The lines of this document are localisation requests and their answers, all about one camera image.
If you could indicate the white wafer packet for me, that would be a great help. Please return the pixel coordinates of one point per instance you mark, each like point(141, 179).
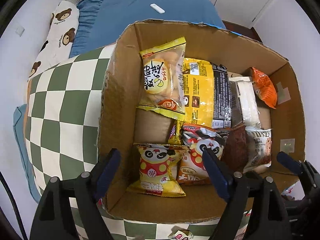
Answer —
point(243, 104)

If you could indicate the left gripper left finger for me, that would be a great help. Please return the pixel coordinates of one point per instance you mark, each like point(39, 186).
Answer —
point(53, 218)

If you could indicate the bear print pillow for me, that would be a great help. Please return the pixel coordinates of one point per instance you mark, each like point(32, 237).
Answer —
point(57, 46)

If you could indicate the white cookie packet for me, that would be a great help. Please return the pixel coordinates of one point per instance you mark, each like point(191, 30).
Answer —
point(259, 143)

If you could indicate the white remote control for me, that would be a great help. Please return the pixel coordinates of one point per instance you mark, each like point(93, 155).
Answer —
point(157, 8)

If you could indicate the orange panda snack bag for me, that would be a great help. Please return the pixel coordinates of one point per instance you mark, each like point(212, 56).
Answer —
point(191, 170)

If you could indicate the small cartoon face packet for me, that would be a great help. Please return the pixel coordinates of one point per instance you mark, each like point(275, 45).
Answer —
point(182, 234)

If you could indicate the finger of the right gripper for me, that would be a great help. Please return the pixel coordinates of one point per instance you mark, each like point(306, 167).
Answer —
point(303, 214)

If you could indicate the dark red sauce packet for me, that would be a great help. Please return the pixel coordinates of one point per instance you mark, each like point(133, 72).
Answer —
point(235, 154)

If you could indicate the yellow black snack bag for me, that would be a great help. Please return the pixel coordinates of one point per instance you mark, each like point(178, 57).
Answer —
point(207, 95)

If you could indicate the green white checkered blanket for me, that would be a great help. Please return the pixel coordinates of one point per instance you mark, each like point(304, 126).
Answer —
point(61, 132)

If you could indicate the yellow egg cake bag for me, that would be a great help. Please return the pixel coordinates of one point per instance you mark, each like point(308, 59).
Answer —
point(163, 91)

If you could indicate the yellow panda snack bag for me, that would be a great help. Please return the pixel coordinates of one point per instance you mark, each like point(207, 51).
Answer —
point(155, 170)

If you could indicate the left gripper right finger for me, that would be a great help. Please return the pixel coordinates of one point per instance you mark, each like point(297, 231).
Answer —
point(268, 219)

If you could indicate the red white strip packet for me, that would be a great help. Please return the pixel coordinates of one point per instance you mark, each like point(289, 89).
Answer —
point(294, 191)

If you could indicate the wall switch plate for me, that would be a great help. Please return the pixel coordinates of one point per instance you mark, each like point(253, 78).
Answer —
point(19, 30)

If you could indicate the cardboard milk box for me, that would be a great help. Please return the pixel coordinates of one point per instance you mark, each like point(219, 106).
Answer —
point(123, 125)

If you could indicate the orange chip bag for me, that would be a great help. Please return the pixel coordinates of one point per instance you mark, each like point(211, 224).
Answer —
point(264, 87)

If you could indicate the red small snack packet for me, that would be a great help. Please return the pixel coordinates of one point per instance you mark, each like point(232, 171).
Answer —
point(175, 137)

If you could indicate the blue bed sheet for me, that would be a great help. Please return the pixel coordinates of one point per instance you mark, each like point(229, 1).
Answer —
point(100, 24)

